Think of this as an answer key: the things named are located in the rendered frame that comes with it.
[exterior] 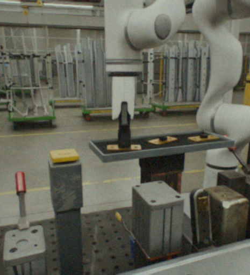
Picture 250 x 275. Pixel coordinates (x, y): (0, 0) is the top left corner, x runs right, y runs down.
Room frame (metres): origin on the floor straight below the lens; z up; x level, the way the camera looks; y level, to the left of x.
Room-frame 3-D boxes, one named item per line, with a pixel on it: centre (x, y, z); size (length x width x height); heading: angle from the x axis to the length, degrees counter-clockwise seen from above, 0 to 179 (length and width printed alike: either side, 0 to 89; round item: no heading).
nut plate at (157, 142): (0.73, -0.10, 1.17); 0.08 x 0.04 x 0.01; 132
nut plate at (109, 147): (0.66, 0.00, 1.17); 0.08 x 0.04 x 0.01; 91
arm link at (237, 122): (0.99, -0.40, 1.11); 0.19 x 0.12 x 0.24; 43
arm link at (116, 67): (0.66, 0.00, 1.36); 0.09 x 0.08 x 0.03; 1
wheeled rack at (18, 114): (6.94, 2.34, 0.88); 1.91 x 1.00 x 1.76; 18
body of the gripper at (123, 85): (0.66, 0.00, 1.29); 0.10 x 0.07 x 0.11; 1
